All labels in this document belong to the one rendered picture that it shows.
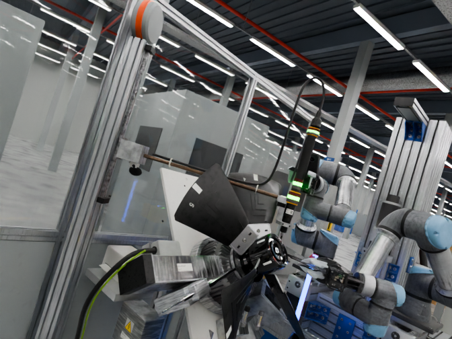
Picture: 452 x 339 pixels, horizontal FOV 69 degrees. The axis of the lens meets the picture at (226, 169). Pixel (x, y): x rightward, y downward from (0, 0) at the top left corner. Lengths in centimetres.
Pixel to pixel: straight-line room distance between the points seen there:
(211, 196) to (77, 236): 57
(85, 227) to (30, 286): 34
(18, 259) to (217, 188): 81
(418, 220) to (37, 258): 146
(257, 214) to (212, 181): 28
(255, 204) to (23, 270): 91
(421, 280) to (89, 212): 146
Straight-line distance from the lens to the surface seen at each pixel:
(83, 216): 133
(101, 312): 177
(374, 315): 135
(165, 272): 95
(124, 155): 127
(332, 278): 126
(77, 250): 135
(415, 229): 145
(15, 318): 159
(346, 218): 145
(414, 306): 183
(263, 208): 123
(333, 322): 196
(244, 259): 113
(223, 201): 103
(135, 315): 133
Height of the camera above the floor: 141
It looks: 1 degrees up
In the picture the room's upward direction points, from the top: 17 degrees clockwise
